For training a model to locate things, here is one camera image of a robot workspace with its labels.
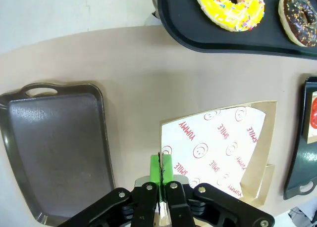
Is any person's right gloved hand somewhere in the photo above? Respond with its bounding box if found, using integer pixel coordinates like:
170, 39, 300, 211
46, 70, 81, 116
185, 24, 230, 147
151, 0, 161, 19

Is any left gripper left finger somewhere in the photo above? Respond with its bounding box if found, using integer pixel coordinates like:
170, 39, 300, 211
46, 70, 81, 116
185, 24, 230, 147
56, 154, 162, 227

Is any red glazed donut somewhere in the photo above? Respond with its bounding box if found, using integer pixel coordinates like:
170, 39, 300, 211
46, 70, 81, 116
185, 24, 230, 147
309, 97, 317, 130

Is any yellow sprinkled donut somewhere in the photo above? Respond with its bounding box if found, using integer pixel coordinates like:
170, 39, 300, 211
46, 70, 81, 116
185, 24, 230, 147
194, 0, 265, 32

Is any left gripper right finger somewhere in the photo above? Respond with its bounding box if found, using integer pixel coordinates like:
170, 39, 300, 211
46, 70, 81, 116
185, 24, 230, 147
160, 154, 275, 227

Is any black serving tray with handles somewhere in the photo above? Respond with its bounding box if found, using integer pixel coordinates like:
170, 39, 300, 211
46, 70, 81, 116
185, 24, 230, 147
283, 75, 317, 200

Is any brown plastic serving tray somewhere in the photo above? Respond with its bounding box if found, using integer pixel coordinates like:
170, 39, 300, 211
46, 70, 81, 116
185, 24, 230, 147
0, 82, 116, 227

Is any chocolate donut with orange sprinkles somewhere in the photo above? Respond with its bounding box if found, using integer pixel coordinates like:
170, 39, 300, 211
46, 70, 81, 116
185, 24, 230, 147
278, 0, 317, 47

